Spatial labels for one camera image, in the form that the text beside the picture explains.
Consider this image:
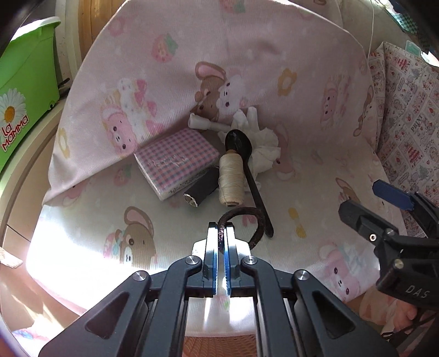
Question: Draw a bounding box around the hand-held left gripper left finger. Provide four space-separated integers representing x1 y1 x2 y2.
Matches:
38 221 220 357

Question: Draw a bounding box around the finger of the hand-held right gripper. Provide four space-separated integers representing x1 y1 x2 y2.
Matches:
338 199 439 308
373 179 439 238

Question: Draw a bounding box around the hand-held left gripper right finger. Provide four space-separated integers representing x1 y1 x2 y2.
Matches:
223 225 400 357

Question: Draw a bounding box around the dark hair tie loop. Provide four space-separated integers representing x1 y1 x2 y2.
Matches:
218 207 264 251

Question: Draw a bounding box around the black thread spool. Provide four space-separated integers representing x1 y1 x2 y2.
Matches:
183 167 220 208

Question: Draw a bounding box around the cream thread spool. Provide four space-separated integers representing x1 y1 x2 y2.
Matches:
218 153 245 207

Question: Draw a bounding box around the pink checked tissue pack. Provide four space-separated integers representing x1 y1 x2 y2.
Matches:
133 128 221 201

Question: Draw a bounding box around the white tissue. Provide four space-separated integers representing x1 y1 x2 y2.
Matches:
230 106 282 189

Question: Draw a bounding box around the black spoon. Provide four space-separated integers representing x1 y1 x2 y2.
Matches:
224 129 275 238

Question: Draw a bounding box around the patterned printed cushion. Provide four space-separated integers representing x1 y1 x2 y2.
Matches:
367 41 439 237

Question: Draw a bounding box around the person's fluffy pink pajamas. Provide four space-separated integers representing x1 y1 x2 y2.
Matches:
357 288 439 344

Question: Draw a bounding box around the teal checked fabric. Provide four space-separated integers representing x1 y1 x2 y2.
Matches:
391 5 439 66

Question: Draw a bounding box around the pink cartoon printed cloth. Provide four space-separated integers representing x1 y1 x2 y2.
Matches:
32 0 407 340

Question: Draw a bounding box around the wooden panel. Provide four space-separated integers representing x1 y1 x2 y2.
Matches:
77 0 103 71

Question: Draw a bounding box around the green plastic box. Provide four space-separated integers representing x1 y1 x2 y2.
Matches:
0 16 61 175

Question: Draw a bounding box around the white cable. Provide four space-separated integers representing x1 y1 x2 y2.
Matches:
366 0 378 60

